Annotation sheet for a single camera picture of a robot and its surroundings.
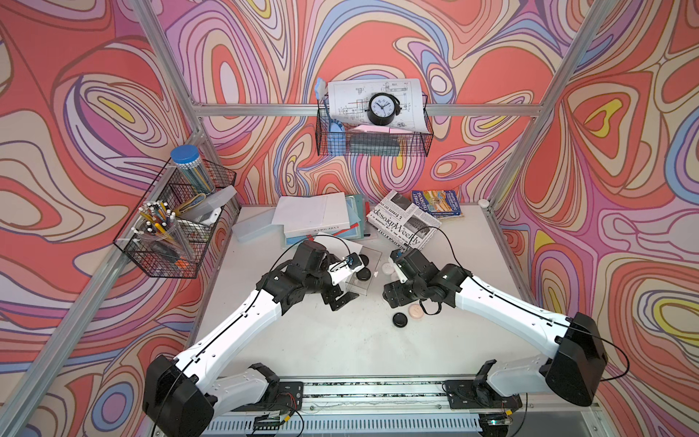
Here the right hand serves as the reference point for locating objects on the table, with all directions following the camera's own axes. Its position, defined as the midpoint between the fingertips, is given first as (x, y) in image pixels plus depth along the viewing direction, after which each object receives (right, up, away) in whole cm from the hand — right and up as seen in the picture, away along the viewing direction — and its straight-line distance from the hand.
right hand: (399, 297), depth 80 cm
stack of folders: (-11, +28, +32) cm, 44 cm away
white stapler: (-52, +24, -9) cm, 58 cm away
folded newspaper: (+6, +23, +25) cm, 35 cm away
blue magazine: (+24, +31, +34) cm, 52 cm away
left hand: (-15, +7, -5) cm, 17 cm away
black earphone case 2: (-10, +6, +6) cm, 13 cm away
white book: (-31, +27, +31) cm, 51 cm away
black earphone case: (-10, +10, +9) cm, 17 cm away
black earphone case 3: (+2, -9, +8) cm, 12 cm away
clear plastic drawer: (-12, +3, 0) cm, 12 cm away
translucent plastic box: (-55, +22, +32) cm, 68 cm away
